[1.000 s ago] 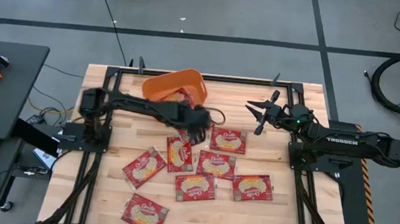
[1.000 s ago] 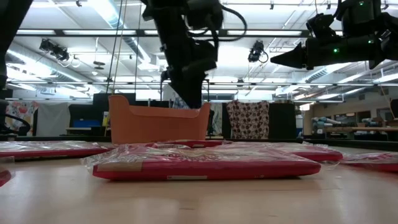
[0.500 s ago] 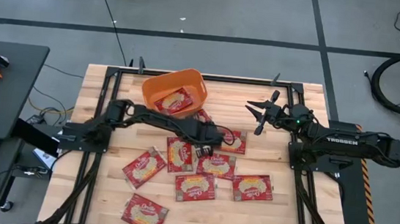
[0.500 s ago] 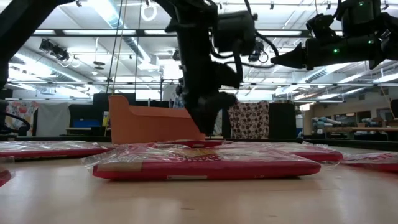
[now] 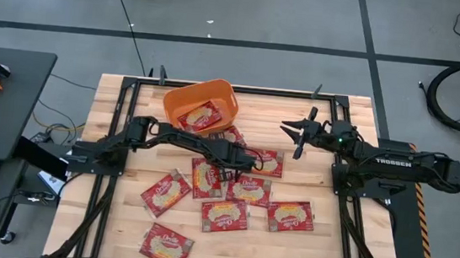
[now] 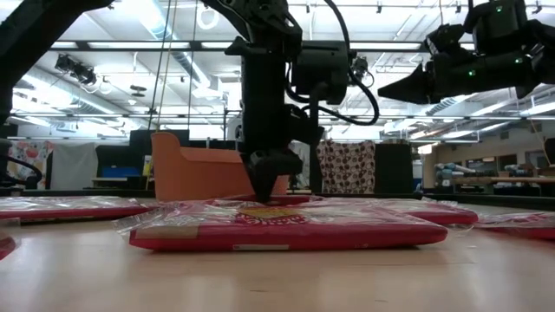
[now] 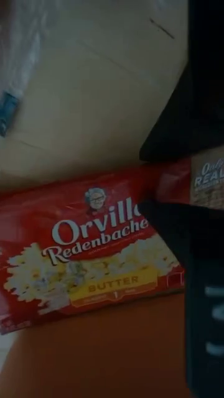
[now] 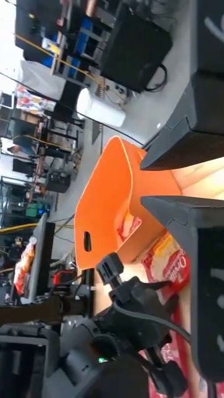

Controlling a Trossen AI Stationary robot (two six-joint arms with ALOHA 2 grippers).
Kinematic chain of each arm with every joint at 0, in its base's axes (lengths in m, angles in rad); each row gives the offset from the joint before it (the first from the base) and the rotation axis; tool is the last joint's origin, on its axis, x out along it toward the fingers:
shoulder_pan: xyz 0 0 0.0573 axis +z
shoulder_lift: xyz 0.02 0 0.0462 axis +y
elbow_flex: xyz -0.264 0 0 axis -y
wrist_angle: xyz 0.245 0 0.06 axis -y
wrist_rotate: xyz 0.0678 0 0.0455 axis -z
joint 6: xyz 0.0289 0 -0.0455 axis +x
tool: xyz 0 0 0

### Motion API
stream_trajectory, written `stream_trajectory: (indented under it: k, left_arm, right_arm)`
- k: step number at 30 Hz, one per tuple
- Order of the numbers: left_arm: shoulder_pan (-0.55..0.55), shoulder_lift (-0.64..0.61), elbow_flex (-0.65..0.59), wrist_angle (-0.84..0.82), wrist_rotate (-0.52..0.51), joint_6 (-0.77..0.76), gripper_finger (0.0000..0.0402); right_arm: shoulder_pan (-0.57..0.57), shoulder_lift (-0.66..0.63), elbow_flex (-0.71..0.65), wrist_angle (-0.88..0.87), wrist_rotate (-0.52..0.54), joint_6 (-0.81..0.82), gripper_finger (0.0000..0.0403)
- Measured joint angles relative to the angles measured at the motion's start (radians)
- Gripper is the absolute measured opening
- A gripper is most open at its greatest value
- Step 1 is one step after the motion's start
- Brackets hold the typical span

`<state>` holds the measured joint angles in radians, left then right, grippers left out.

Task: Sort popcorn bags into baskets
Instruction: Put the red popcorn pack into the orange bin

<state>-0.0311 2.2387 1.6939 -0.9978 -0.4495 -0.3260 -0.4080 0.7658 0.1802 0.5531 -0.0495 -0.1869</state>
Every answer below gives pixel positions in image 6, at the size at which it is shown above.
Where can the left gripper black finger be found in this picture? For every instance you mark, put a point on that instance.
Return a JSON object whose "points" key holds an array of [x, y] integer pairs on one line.
{"points": [[265, 177]]}

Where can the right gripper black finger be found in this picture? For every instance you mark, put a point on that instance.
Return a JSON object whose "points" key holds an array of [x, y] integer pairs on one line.
{"points": [[418, 80], [403, 96]]}

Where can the red popcorn bag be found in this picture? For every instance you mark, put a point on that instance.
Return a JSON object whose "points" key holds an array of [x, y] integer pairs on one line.
{"points": [[520, 232], [286, 200], [282, 236], [65, 212], [442, 216]]}

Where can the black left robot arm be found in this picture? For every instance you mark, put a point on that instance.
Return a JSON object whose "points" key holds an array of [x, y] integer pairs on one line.
{"points": [[21, 43]]}

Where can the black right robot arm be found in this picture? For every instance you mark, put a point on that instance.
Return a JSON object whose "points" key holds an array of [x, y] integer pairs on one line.
{"points": [[498, 26]]}

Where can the black vertical pole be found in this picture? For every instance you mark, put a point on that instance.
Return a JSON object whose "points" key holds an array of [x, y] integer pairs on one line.
{"points": [[316, 164]]}

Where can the orange plastic basket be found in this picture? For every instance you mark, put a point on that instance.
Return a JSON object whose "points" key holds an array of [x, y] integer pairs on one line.
{"points": [[204, 173]]}

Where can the black partition panel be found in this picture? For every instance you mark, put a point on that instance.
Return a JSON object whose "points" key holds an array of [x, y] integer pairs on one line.
{"points": [[393, 169]]}

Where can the brown dotted white fabric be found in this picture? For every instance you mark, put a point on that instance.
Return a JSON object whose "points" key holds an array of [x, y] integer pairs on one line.
{"points": [[347, 167]]}

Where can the wooden workbench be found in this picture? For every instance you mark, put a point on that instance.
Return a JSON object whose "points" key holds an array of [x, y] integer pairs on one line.
{"points": [[498, 180]]}

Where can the black screen panel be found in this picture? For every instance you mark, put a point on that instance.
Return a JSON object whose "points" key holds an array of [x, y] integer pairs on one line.
{"points": [[139, 138]]}

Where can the blue box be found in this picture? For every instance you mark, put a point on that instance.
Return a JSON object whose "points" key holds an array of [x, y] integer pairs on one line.
{"points": [[120, 172]]}

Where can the black ceiling-mounted device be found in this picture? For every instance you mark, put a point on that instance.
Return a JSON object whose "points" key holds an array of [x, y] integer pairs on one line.
{"points": [[76, 69]]}

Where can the grey cloth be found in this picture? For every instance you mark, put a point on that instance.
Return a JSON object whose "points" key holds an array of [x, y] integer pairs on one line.
{"points": [[73, 167]]}

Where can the floral patterned cloth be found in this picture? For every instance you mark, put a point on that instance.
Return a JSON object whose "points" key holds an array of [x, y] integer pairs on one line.
{"points": [[30, 156]]}

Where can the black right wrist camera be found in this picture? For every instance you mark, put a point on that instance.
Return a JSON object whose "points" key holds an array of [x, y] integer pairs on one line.
{"points": [[446, 39]]}

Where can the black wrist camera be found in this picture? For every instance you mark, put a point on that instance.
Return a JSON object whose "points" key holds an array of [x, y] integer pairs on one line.
{"points": [[446, 39], [321, 69]]}

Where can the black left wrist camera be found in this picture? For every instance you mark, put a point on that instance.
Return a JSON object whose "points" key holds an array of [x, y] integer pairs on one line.
{"points": [[321, 69]]}

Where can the black metal table frame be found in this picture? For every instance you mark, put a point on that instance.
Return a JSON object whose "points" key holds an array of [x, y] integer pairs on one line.
{"points": [[477, 200]]}

